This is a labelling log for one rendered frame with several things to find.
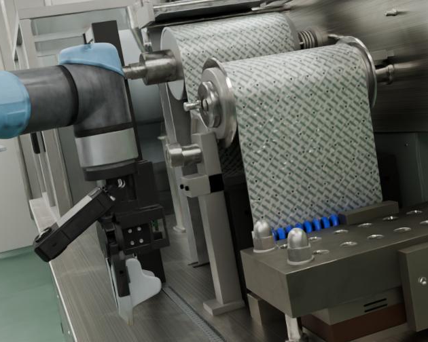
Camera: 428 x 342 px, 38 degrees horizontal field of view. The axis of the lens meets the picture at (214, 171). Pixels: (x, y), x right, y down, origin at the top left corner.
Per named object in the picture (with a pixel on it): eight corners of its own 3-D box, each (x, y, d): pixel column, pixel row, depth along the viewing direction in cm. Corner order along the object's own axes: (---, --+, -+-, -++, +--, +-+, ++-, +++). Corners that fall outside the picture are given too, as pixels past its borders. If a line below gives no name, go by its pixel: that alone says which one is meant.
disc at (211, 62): (242, 134, 93) (216, 157, 107) (244, 134, 93) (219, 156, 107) (217, 43, 95) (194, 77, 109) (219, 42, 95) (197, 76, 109)
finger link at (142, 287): (170, 321, 81) (157, 253, 80) (126, 334, 79) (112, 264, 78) (164, 314, 84) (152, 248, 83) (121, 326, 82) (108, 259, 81)
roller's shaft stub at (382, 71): (348, 91, 111) (344, 66, 111) (382, 85, 113) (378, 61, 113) (361, 90, 107) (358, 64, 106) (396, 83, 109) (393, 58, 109)
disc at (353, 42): (384, 106, 101) (343, 130, 115) (387, 105, 101) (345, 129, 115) (358, 22, 103) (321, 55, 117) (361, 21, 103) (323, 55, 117)
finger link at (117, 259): (132, 297, 78) (119, 229, 77) (120, 300, 77) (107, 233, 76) (126, 288, 82) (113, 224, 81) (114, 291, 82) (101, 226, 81)
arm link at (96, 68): (40, 54, 78) (98, 49, 84) (58, 140, 80) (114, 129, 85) (68, 44, 72) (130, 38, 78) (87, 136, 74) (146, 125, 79)
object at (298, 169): (256, 242, 99) (237, 127, 96) (382, 210, 106) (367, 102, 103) (257, 243, 98) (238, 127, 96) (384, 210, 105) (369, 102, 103)
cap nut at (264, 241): (249, 250, 93) (244, 220, 92) (272, 243, 94) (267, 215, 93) (259, 254, 89) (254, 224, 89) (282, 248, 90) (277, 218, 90)
